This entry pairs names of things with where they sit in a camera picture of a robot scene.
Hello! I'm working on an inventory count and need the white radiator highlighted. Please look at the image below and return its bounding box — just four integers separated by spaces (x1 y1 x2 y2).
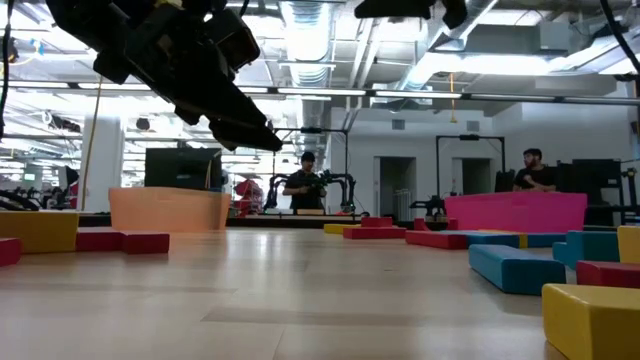
392 188 415 222

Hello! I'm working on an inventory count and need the grey rectangular air duct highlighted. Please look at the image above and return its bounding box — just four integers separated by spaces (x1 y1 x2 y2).
399 0 501 91

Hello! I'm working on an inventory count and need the black monitor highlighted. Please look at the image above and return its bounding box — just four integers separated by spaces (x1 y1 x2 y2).
144 147 224 191

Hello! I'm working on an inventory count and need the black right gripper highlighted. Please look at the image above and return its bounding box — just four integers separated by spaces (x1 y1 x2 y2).
353 0 470 30

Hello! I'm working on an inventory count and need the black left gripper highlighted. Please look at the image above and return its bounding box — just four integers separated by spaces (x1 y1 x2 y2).
47 0 284 152

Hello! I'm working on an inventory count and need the orange plastic bin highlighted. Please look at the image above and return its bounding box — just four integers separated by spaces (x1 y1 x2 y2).
108 186 232 233

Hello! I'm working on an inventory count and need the red background machine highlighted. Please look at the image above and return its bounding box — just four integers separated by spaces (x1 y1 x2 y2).
233 178 265 217

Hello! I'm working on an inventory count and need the black equipment rack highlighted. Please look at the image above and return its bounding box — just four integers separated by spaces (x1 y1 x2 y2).
538 158 640 226

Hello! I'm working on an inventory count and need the silver round ventilation duct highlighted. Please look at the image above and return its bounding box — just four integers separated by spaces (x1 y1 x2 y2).
278 0 335 161

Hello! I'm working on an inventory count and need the red plastic bin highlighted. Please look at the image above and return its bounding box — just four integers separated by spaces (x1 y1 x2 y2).
443 192 589 235

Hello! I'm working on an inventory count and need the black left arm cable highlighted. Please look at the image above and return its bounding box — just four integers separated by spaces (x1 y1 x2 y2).
0 0 14 141

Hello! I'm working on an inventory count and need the person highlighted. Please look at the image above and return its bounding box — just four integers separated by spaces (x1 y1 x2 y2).
512 147 559 194
282 151 329 211

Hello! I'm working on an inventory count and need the long yellow cable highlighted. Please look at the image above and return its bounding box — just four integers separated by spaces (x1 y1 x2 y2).
79 74 104 211

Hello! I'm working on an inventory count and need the black gantry frame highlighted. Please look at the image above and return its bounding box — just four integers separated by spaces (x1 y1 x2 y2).
435 133 506 196
272 127 350 216

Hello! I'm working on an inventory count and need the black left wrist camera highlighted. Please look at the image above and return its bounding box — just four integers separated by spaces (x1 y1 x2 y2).
203 7 262 72

